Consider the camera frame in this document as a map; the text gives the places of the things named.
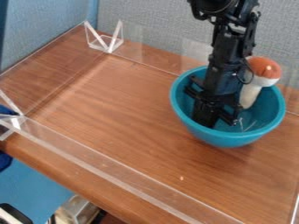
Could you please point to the clear acrylic corner bracket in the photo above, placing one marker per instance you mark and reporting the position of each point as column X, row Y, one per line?
column 103, row 42

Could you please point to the clear acrylic front barrier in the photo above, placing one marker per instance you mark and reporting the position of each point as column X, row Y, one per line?
column 100, row 178

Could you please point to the blue plastic bowl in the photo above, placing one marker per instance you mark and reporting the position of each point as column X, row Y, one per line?
column 258, row 120

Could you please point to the clear acrylic barrier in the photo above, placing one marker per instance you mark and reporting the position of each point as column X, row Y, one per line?
column 100, row 178
column 191, row 54

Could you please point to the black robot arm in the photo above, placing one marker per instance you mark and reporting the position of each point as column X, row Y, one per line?
column 235, row 22

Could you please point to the black white object bottom left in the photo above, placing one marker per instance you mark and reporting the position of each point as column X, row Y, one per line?
column 12, row 216

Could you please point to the metal table frame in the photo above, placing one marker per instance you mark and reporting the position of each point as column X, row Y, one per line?
column 75, row 211

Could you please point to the white toy mushroom brown cap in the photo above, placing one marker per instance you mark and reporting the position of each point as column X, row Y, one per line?
column 263, row 74

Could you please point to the clear acrylic back barrier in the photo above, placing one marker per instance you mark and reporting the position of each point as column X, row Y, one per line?
column 191, row 54

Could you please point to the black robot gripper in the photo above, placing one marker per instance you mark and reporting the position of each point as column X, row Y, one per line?
column 215, row 94

